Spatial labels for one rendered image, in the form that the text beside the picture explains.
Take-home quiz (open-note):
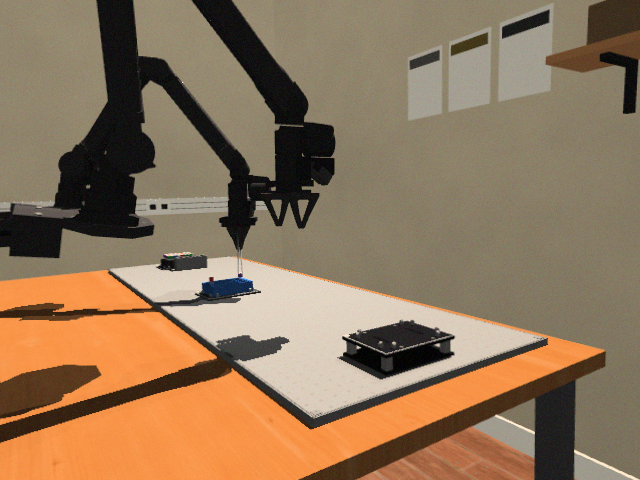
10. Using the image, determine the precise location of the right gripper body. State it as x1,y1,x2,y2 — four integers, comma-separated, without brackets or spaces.
265,153,314,193

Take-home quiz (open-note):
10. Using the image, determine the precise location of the white perforated base plate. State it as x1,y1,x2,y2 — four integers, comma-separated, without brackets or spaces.
108,256,548,428

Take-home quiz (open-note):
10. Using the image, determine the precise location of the blue grid rack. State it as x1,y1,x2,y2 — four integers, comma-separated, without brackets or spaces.
202,278,253,297

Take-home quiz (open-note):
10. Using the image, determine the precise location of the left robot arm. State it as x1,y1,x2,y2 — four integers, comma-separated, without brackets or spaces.
54,56,271,218

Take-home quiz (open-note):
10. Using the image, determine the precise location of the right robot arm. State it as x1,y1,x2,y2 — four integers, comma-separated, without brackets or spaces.
81,0,335,226

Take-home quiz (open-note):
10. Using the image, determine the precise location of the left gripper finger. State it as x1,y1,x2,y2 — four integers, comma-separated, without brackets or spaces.
227,227,238,250
237,225,250,250

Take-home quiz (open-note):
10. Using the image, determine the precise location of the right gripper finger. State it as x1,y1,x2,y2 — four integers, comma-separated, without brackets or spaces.
287,193,320,229
261,193,289,226

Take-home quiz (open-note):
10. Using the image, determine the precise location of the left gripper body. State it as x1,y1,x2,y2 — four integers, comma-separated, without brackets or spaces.
219,199,257,228

